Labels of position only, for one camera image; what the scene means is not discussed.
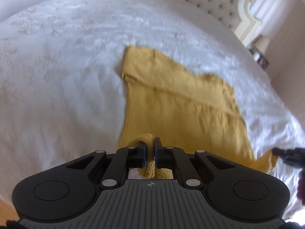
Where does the table lamp with white shade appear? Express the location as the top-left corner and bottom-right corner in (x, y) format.
(255, 35), (271, 54)

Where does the yellow knit sweater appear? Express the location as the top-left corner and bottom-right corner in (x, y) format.
(118, 45), (279, 180)

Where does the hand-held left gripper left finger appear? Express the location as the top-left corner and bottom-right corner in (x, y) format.
(64, 142), (147, 188)

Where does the cream tufted headboard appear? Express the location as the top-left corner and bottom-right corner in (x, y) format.
(142, 0), (263, 48)

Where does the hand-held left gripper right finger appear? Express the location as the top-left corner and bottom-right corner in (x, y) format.
(153, 137), (239, 188)

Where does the white embroidered bedspread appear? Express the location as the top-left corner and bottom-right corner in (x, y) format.
(0, 0), (305, 220)

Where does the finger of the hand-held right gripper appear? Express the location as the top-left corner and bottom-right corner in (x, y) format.
(272, 147), (305, 168)

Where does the dark picture frame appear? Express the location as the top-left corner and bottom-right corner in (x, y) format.
(257, 55), (270, 69)

